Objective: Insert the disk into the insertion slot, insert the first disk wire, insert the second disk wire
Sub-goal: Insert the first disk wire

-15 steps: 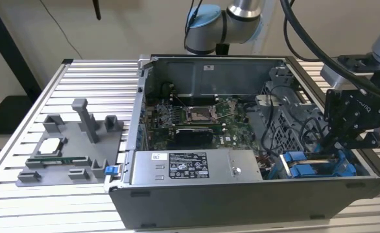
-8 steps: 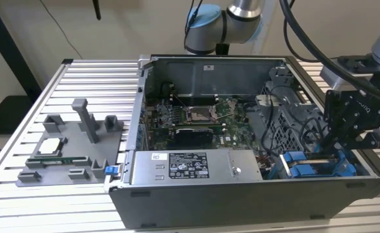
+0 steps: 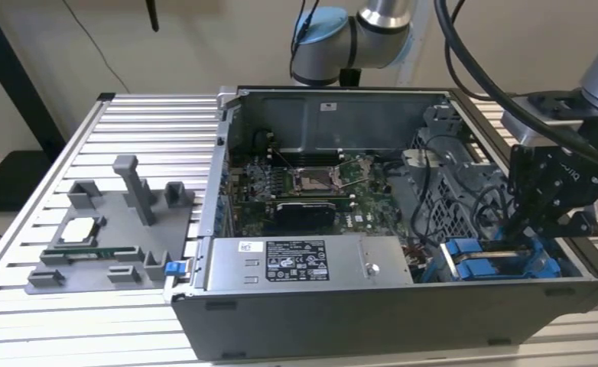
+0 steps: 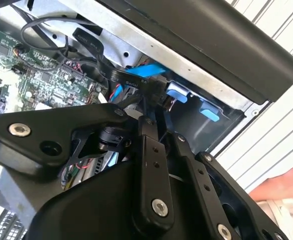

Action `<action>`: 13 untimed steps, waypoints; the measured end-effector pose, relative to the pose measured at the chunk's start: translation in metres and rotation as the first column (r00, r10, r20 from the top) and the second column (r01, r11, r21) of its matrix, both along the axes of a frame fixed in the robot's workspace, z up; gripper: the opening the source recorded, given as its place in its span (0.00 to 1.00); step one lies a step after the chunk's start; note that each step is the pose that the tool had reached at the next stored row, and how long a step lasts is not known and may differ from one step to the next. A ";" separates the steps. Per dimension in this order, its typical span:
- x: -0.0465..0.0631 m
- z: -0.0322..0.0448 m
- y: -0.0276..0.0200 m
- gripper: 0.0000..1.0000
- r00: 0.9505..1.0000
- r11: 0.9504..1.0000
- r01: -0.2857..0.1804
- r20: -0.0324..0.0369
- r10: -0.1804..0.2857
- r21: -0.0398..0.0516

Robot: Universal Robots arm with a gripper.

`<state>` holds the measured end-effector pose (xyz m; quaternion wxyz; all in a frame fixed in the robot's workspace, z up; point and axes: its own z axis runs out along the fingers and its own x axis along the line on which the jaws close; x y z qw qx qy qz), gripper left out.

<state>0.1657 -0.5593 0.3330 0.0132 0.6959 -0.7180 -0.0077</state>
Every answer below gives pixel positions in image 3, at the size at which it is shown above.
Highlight black stand base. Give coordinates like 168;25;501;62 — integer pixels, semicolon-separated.
0;150;55;212

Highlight black graphics card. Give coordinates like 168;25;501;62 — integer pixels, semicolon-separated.
275;202;339;235

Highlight thin metal locking lever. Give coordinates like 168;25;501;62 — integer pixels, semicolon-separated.
272;148;301;173

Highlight black open PC case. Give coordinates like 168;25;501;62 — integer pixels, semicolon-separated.
163;84;598;362

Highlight hard disk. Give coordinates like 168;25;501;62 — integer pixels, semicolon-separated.
441;235;561;282

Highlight green motherboard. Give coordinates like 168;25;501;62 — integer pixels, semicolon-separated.
224;152;407;237

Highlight black disk wire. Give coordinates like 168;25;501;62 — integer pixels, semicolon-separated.
411;135;510;246

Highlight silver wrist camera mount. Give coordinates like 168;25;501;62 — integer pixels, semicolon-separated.
499;94;586;148

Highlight metal socket cover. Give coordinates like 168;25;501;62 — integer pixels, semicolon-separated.
337;155;378;189

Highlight silver power supply unit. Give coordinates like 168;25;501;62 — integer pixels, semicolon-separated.
202;235;415;291

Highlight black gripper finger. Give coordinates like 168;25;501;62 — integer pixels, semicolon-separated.
522;152;571;245
497;144;541;250

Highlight grey perforated drive cage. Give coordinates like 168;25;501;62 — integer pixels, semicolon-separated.
399;125;513;245

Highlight black cable on arm joint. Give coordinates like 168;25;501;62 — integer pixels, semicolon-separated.
291;0;322;47

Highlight black stand post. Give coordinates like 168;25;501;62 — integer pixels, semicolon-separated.
0;0;68;160

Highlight thin black wall cable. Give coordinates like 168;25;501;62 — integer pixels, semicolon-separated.
59;0;132;95

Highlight grey parts rack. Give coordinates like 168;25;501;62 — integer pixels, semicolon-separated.
24;154;199;296

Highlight black hanging antenna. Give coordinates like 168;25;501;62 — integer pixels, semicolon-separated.
144;0;162;34

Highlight blue installed disk carrier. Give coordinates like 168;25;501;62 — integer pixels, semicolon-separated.
455;259;501;281

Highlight CPU socket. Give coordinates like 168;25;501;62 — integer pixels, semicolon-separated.
289;166;342;194

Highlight green RAM stick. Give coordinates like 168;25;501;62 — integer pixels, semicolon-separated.
47;248;138;259

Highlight silver CPU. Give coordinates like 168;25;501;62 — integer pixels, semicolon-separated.
59;219;100;245

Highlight black RAM slots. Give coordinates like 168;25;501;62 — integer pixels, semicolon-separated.
267;148;345;167

